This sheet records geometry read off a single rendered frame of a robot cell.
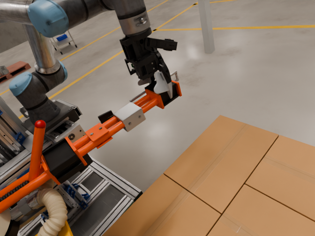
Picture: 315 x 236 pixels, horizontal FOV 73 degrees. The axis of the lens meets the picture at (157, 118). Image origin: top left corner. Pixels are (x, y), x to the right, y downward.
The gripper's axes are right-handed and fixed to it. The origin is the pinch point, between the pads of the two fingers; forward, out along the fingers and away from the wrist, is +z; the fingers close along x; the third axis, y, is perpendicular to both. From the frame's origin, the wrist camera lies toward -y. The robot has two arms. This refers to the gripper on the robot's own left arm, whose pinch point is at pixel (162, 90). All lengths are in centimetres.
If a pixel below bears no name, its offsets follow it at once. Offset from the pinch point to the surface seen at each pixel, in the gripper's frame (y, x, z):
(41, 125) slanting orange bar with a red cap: 34.2, 2.0, -11.6
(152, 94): 4.7, 1.5, -1.9
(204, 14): -219, -192, 57
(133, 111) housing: 12.9, 2.9, -1.5
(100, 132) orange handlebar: 24.1, 2.3, -1.3
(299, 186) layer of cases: -37, 31, 66
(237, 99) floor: -136, -77, 119
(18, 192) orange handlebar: 46.8, 3.6, -0.8
